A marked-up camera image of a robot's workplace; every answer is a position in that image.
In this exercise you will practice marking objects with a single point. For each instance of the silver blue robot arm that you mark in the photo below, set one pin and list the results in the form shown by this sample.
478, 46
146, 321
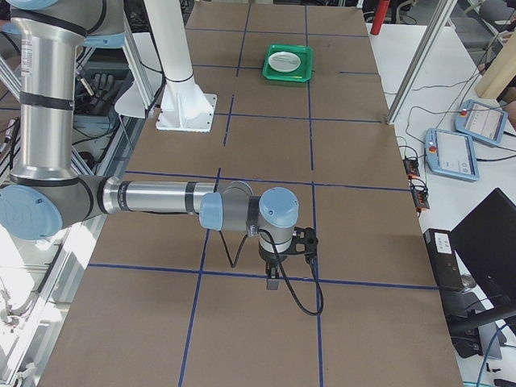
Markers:
45, 194

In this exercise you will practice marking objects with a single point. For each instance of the green plastic tray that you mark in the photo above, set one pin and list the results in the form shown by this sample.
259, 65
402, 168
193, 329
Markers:
305, 70

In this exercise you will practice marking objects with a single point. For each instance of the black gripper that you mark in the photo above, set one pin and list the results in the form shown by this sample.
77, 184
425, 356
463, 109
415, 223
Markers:
269, 257

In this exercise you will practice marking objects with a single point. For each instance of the near blue teach pendant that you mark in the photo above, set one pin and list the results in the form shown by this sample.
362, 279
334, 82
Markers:
451, 154

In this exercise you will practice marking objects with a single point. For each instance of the orange black adapter near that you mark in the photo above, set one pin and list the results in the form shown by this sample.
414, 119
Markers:
420, 197

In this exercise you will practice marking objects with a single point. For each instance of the wooden beam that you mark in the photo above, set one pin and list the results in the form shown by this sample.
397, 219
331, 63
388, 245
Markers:
500, 73

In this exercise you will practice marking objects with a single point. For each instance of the white round plate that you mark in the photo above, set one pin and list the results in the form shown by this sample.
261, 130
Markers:
282, 67

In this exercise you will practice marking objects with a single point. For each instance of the blue teach pendant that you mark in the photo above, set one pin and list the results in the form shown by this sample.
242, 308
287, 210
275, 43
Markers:
451, 154
483, 123

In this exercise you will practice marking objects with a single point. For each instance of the far blue teach pendant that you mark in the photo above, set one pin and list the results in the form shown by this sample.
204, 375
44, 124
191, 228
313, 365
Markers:
483, 123

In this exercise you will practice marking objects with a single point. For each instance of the aluminium frame post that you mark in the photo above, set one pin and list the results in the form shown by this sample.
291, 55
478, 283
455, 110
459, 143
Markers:
428, 40

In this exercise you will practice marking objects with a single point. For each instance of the orange black adapter far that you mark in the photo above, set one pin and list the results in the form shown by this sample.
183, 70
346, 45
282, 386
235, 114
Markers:
411, 167

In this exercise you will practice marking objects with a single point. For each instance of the orange black adapter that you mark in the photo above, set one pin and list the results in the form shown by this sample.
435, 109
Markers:
411, 167
420, 197

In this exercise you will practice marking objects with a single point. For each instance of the black monitor on stand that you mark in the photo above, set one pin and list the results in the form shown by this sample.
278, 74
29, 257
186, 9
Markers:
485, 242

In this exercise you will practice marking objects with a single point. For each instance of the pale mint plastic fork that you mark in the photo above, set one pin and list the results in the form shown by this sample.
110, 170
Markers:
284, 60

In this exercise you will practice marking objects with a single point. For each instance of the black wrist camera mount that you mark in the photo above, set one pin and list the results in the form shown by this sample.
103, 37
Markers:
304, 242

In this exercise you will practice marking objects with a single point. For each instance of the red cylinder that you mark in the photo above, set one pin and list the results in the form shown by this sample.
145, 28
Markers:
379, 17

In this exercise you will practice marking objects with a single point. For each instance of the black box device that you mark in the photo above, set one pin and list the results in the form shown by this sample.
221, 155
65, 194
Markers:
443, 259

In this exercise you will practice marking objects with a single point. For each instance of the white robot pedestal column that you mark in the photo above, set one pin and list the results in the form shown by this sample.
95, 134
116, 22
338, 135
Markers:
184, 106

